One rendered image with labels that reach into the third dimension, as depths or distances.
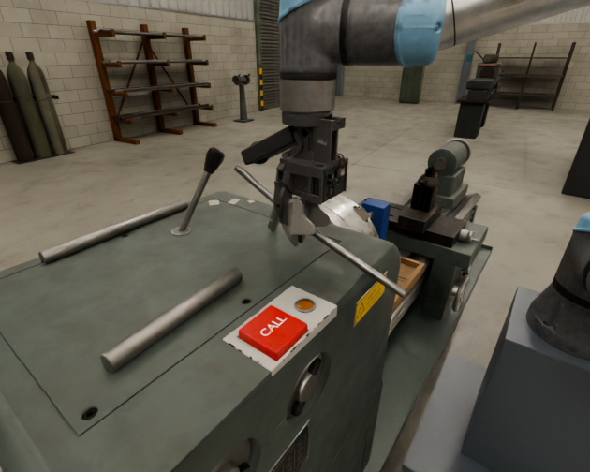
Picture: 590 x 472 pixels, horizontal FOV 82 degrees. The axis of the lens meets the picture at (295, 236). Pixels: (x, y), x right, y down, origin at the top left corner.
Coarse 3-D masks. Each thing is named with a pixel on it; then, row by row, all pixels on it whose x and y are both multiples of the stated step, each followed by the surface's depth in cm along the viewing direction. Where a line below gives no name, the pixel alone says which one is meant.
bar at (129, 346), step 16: (240, 272) 49; (208, 288) 45; (224, 288) 47; (176, 304) 43; (192, 304) 43; (160, 320) 40; (176, 320) 41; (128, 336) 38; (144, 336) 38; (160, 336) 40; (112, 352) 36; (128, 352) 36; (112, 368) 35
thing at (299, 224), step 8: (288, 200) 52; (296, 200) 52; (288, 208) 52; (296, 208) 52; (288, 216) 53; (296, 216) 53; (304, 216) 52; (288, 224) 54; (296, 224) 54; (304, 224) 52; (312, 224) 52; (288, 232) 55; (296, 232) 54; (304, 232) 53; (312, 232) 52; (296, 240) 57
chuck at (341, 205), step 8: (328, 200) 84; (336, 200) 84; (344, 200) 85; (328, 208) 81; (336, 208) 82; (344, 208) 82; (352, 208) 84; (344, 216) 80; (352, 216) 82; (352, 224) 80; (360, 224) 82; (368, 224) 84; (368, 232) 82; (376, 232) 85
